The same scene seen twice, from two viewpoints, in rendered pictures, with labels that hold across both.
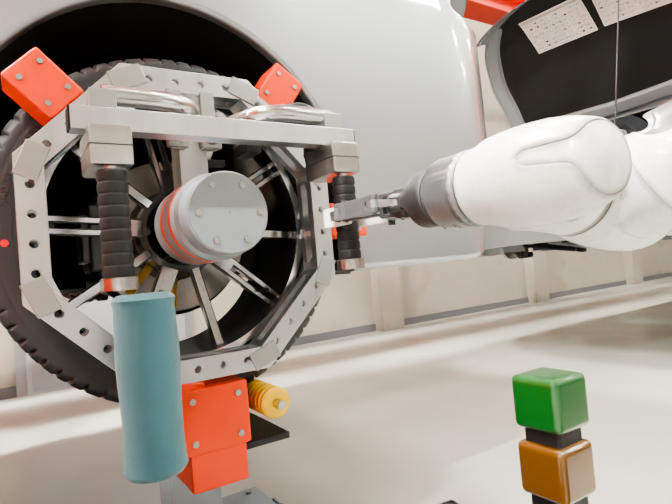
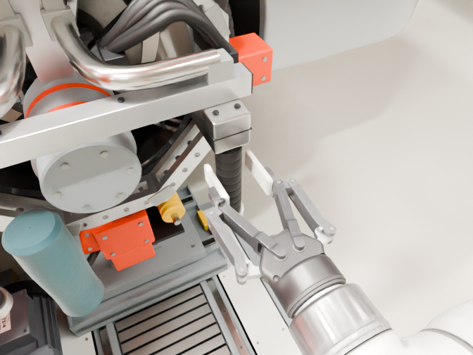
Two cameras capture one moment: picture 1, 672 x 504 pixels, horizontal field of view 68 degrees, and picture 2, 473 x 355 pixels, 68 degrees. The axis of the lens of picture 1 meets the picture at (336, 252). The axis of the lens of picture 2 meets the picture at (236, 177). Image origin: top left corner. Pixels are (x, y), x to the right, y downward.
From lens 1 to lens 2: 0.65 m
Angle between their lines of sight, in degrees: 50
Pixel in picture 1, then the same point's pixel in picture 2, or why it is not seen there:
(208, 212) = (69, 189)
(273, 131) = (129, 119)
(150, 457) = (73, 310)
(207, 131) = (31, 153)
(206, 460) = (122, 257)
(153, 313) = (42, 257)
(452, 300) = not seen: outside the picture
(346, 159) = (232, 137)
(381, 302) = not seen: outside the picture
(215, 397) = (122, 230)
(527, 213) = not seen: outside the picture
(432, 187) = (299, 343)
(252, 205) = (120, 167)
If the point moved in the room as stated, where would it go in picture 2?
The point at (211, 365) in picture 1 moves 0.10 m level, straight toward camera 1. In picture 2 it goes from (115, 212) to (111, 254)
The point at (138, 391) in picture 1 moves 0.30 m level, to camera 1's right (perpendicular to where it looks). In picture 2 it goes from (50, 290) to (218, 308)
